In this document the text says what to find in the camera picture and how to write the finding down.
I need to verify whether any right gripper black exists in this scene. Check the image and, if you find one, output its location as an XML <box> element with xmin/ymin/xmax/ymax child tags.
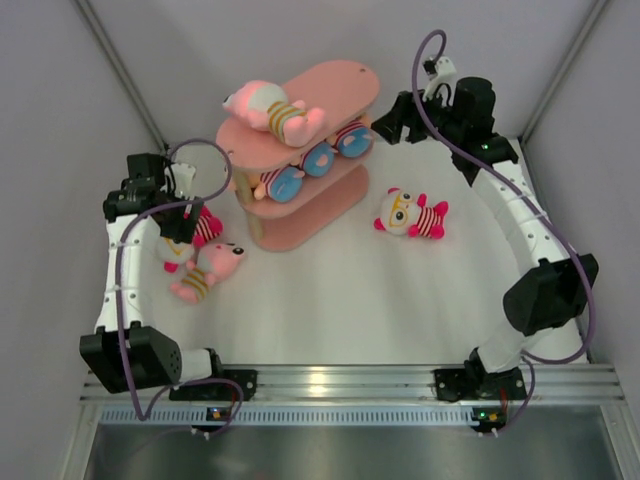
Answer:
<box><xmin>370</xmin><ymin>84</ymin><xmax>463</xmax><ymax>148</ymax></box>

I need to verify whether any white glasses plush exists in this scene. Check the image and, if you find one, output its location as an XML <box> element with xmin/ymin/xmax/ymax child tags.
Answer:
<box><xmin>156</xmin><ymin>206</ymin><xmax>224</xmax><ymax>274</ymax></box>
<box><xmin>373</xmin><ymin>187</ymin><xmax>449</xmax><ymax>240</ymax></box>

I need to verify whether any orange-head blue-body plush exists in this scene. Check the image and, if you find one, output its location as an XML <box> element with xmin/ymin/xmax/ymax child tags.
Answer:
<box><xmin>327</xmin><ymin>117</ymin><xmax>373</xmax><ymax>158</ymax></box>

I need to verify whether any small pink frog plush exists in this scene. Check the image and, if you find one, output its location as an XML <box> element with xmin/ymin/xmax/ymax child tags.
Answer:
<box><xmin>169</xmin><ymin>243</ymin><xmax>246</xmax><ymax>304</ymax></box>

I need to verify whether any large pink frog plush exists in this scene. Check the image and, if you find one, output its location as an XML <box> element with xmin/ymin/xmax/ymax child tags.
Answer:
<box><xmin>222</xmin><ymin>80</ymin><xmax>326</xmax><ymax>148</ymax></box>

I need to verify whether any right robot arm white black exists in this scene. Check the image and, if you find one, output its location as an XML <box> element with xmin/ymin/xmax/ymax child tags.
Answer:
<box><xmin>372</xmin><ymin>77</ymin><xmax>599</xmax><ymax>397</ymax></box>

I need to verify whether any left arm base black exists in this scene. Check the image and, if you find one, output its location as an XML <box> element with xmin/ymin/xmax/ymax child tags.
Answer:
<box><xmin>169</xmin><ymin>368</ymin><xmax>258</xmax><ymax>402</ymax></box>

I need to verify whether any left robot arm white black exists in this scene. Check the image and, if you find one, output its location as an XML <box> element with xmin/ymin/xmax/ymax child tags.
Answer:
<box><xmin>79</xmin><ymin>153</ymin><xmax>226</xmax><ymax>400</ymax></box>

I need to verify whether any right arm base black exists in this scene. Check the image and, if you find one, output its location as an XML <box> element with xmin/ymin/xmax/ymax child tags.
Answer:
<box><xmin>434</xmin><ymin>368</ymin><xmax>527</xmax><ymax>403</ymax></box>

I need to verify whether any blue plush on shelf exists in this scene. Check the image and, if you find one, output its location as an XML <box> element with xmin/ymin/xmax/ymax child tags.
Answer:
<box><xmin>298</xmin><ymin>141</ymin><xmax>336</xmax><ymax>178</ymax></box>
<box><xmin>253</xmin><ymin>165</ymin><xmax>305</xmax><ymax>203</ymax></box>

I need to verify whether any pink three-tier shelf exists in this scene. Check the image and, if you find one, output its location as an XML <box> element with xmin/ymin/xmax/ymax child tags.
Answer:
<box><xmin>216</xmin><ymin>60</ymin><xmax>380</xmax><ymax>252</ymax></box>

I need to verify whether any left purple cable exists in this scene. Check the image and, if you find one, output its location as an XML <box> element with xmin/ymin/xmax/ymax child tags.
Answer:
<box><xmin>115</xmin><ymin>138</ymin><xmax>245</xmax><ymax>441</ymax></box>

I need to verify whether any purple cable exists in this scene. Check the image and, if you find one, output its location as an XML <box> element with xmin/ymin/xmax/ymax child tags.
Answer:
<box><xmin>411</xmin><ymin>30</ymin><xmax>598</xmax><ymax>441</ymax></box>
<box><xmin>115</xmin><ymin>138</ymin><xmax>245</xmax><ymax>441</ymax></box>

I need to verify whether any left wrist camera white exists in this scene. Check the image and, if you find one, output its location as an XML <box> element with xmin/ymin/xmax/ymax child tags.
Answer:
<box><xmin>165</xmin><ymin>162</ymin><xmax>196</xmax><ymax>199</ymax></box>

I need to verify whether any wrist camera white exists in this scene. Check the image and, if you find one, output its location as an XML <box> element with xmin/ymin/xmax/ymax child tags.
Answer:
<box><xmin>423</xmin><ymin>56</ymin><xmax>457</xmax><ymax>99</ymax></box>
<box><xmin>165</xmin><ymin>162</ymin><xmax>196</xmax><ymax>199</ymax></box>

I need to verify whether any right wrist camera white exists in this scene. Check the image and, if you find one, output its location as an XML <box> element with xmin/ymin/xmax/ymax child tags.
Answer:
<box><xmin>423</xmin><ymin>56</ymin><xmax>457</xmax><ymax>99</ymax></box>

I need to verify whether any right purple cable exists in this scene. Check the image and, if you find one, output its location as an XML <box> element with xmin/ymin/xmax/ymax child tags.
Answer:
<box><xmin>411</xmin><ymin>30</ymin><xmax>598</xmax><ymax>441</ymax></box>

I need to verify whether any slotted cable duct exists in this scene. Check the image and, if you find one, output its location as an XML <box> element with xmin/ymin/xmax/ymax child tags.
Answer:
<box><xmin>94</xmin><ymin>403</ymin><xmax>506</xmax><ymax>427</ymax></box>

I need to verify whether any aluminium mounting rail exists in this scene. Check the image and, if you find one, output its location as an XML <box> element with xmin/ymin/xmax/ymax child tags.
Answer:
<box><xmin>79</xmin><ymin>363</ymin><xmax>626</xmax><ymax>401</ymax></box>

